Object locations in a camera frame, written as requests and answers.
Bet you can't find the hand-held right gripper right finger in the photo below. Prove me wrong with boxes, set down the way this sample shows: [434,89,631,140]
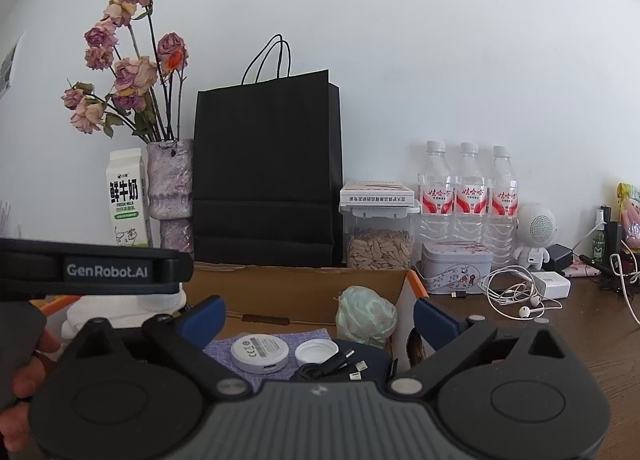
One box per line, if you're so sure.
[387,297,573,398]

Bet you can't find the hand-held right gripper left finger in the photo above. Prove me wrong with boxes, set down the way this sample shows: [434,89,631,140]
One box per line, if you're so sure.
[62,295,248,396]

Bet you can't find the white cloth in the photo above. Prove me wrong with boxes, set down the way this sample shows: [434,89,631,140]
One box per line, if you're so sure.
[62,295,183,341]

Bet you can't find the purple knitted cloth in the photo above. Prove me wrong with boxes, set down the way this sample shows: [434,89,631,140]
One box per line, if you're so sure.
[202,327,336,393]

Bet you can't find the white round device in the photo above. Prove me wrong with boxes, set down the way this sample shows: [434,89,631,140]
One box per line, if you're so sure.
[230,333,292,375]

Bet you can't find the clear plastic bag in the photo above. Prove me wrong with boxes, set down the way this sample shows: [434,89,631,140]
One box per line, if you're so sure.
[335,286,398,351]

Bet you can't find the navy blue cloth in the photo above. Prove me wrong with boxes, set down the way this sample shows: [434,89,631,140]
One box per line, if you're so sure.
[335,337,401,391]

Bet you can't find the red cardboard box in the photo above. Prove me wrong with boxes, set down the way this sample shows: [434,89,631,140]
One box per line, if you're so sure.
[30,261,432,391]

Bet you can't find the black multi-plug cable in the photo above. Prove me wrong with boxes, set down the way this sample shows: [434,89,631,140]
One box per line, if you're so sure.
[289,347,371,383]

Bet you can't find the medium white ribbed cap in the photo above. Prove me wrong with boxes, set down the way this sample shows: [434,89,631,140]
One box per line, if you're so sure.
[294,339,337,367]

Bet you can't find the person's left hand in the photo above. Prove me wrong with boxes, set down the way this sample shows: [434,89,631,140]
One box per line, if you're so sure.
[0,327,63,453]

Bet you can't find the white printed tin box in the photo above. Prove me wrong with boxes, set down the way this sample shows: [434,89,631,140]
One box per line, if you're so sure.
[415,241,493,296]

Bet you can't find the white milk carton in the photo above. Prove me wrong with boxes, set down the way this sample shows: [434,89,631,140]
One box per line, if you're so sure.
[105,148,152,248]

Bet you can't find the clear container with seeds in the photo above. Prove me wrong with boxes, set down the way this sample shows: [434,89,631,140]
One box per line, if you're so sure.
[340,202,421,271]

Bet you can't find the purple textured vase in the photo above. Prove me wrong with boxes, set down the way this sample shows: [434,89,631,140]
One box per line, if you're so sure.
[146,138,195,253]

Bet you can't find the clear water bottle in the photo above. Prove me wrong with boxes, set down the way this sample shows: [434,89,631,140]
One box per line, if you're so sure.
[487,145,521,261]
[452,142,488,246]
[417,141,456,246]

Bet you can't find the white charger block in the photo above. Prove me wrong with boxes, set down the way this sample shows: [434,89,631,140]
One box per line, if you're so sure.
[532,272,572,300]

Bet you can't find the white robot-shaped speaker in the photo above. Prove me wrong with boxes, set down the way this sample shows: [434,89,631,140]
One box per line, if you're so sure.
[514,202,557,268]

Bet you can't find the flat white box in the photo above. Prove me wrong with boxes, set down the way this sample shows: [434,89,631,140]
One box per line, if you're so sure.
[340,181,416,206]

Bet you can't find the black power adapter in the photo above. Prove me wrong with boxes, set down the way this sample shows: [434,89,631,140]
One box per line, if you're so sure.
[549,244,576,276]

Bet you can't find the black paper bag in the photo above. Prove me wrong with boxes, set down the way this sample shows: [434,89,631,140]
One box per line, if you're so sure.
[192,34,345,268]

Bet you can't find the black stand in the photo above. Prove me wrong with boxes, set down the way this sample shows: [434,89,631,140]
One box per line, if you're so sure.
[595,206,621,281]

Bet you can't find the dried pink roses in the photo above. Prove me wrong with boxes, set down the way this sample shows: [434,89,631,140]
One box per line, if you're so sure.
[61,0,190,145]

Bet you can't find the yellow pink snack bag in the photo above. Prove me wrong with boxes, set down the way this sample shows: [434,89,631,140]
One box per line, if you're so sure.
[616,182,640,251]

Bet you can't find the white wired earphones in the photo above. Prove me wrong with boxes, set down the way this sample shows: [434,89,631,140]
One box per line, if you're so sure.
[480,265,563,328]

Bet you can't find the white charging cable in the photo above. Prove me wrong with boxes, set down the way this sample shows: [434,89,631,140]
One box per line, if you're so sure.
[572,225,640,326]

